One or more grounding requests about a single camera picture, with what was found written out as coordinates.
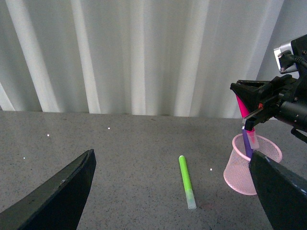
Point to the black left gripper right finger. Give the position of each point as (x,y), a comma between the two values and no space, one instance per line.
(282,193)

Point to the green marker pen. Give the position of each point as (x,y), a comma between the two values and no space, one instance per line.
(187,183)

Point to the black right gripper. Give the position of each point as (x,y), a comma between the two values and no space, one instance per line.
(284,98)

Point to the pink marker pen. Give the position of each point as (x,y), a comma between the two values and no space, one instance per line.
(250,134)

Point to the white pleated curtain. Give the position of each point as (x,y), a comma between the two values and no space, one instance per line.
(139,57)

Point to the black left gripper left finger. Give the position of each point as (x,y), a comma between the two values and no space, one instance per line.
(58,203)

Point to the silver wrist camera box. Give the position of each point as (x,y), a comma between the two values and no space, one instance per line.
(282,54)

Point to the purple marker pen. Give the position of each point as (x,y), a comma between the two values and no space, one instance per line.
(248,149)

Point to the pink mesh pen cup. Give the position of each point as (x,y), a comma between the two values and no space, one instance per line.
(237,174)

